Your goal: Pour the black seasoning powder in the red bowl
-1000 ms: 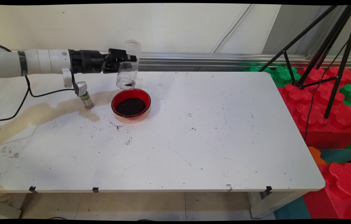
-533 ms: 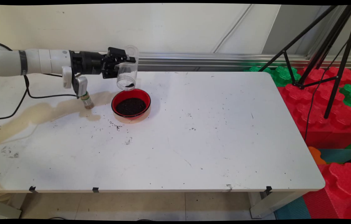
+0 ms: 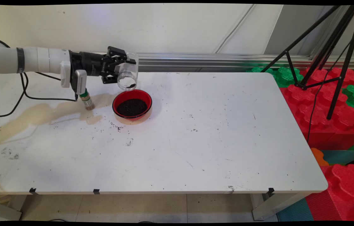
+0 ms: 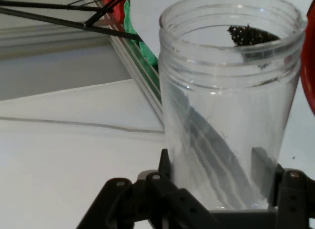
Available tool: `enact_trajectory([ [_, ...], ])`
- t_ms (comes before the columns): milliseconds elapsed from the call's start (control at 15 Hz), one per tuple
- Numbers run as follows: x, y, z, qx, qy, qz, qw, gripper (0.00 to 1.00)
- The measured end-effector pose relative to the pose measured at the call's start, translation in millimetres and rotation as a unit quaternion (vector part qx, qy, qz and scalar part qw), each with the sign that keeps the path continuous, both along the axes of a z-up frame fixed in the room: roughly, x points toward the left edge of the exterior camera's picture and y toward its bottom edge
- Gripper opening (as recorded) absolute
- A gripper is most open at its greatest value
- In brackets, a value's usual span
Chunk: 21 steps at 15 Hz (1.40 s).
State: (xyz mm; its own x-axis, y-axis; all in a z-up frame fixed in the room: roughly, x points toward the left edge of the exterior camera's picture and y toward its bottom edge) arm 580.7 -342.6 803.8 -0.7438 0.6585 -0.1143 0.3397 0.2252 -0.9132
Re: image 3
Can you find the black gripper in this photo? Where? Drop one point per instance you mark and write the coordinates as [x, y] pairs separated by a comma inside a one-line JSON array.
[[93, 64]]

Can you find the clear plastic jar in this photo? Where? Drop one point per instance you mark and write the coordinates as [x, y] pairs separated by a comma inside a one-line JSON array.
[[129, 69]]

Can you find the black seeds batch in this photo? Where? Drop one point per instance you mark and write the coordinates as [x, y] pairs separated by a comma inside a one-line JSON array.
[[131, 85]]

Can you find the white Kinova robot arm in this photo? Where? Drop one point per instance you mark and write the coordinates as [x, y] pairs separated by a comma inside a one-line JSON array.
[[38, 59]]

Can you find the red bowl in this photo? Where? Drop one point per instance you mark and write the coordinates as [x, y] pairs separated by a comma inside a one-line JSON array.
[[133, 94]]

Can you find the green capped spice bottle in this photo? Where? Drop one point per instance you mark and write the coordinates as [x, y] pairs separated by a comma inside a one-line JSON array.
[[87, 102]]

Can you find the black seeds heap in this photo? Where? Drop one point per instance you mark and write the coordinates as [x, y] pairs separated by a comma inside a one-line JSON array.
[[132, 107]]

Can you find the black tape piece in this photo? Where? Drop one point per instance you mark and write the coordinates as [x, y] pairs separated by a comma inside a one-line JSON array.
[[96, 191], [33, 191], [270, 191]]

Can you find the grey table leg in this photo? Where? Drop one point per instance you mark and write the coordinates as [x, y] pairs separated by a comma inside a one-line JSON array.
[[271, 205], [1, 212]]

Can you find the black tripod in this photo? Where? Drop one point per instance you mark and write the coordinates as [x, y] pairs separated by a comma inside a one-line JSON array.
[[330, 44]]

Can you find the orange foam piece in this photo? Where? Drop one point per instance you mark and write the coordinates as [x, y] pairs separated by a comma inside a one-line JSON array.
[[318, 157]]

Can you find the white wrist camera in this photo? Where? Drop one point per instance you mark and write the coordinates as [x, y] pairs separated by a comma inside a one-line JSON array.
[[81, 81]]

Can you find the aluminium wall rail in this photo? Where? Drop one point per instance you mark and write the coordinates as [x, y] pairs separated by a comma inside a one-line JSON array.
[[227, 58]]

